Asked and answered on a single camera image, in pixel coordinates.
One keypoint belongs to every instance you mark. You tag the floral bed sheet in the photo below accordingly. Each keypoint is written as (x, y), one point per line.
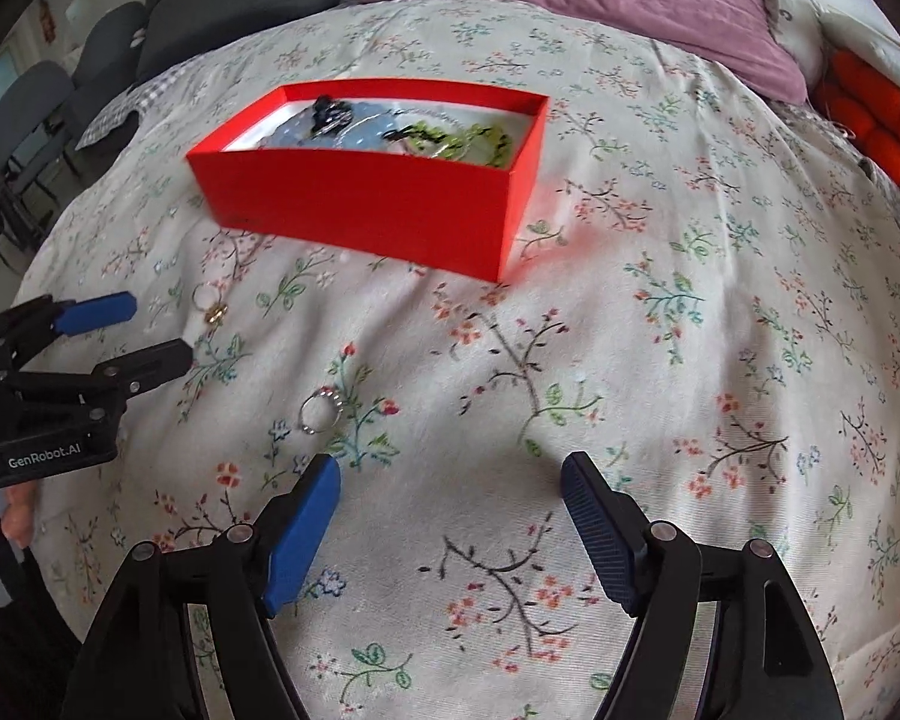
(704, 297)

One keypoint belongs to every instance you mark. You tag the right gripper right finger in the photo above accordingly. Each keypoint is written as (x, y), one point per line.
(651, 569)

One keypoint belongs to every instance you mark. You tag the black bead cluster ornament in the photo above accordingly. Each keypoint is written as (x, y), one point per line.
(330, 116)

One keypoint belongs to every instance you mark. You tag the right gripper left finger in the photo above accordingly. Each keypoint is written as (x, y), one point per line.
(288, 533)

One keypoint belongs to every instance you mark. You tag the person's left hand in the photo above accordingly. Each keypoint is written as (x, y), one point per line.
(17, 517)

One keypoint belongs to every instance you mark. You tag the grey office chair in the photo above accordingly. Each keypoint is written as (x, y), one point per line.
(33, 135)

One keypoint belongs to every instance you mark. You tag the orange ball cushion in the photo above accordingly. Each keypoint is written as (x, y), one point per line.
(866, 105)

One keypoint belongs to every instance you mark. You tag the red jewelry box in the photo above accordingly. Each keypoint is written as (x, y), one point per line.
(459, 216)

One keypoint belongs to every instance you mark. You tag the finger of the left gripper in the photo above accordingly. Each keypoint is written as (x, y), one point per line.
(147, 368)
(79, 317)

